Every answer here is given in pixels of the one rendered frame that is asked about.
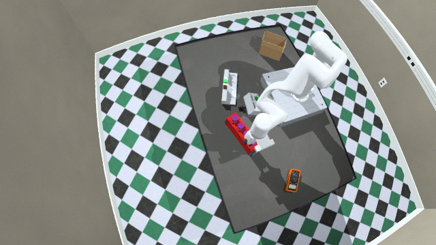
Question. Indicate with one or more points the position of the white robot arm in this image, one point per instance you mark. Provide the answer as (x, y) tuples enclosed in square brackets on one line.
[(309, 71)]

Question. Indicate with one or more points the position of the brown cardboard box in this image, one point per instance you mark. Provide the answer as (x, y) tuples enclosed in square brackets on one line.
[(272, 46)]

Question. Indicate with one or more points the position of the orange digital multimeter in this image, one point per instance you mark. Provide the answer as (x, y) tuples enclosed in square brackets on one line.
[(293, 180)]

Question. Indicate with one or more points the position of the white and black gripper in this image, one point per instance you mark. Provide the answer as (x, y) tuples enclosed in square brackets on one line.
[(249, 139)]

